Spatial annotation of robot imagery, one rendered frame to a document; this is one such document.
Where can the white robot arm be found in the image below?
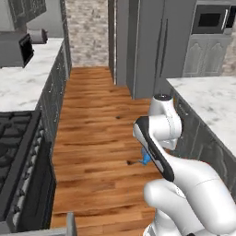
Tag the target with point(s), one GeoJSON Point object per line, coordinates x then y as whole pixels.
{"type": "Point", "coordinates": [196, 187]}

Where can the dark grey counter cupboards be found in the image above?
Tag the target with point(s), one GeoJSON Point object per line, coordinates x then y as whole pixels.
{"type": "Point", "coordinates": [55, 92]}

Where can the grey fridge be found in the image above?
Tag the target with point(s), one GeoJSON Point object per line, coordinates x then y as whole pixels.
{"type": "Point", "coordinates": [147, 46]}

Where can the dark grey island cupboards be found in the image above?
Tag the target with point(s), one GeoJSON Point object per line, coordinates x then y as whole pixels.
{"type": "Point", "coordinates": [199, 135]}

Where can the pale grey panelled cupboards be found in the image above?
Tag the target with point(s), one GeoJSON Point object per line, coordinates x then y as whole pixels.
{"type": "Point", "coordinates": [206, 55]}

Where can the black oven door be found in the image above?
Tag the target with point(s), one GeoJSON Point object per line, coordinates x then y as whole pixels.
{"type": "Point", "coordinates": [37, 190]}

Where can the black hob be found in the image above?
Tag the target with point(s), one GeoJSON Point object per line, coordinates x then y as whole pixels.
{"type": "Point", "coordinates": [12, 144]}

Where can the grey paper towel roll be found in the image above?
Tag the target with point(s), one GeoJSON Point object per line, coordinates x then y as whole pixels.
{"type": "Point", "coordinates": [38, 35]}

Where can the grey open drawer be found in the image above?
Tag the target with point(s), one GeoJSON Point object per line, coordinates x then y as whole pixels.
{"type": "Point", "coordinates": [61, 229]}

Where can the dark grey toaster oven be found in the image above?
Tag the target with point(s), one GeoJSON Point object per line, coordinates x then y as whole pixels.
{"type": "Point", "coordinates": [14, 49]}

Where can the grey built-in microwave oven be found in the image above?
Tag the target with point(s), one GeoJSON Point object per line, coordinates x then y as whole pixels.
{"type": "Point", "coordinates": [212, 19]}

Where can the grey wall cupboards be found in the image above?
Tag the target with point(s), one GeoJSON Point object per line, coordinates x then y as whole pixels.
{"type": "Point", "coordinates": [21, 12]}

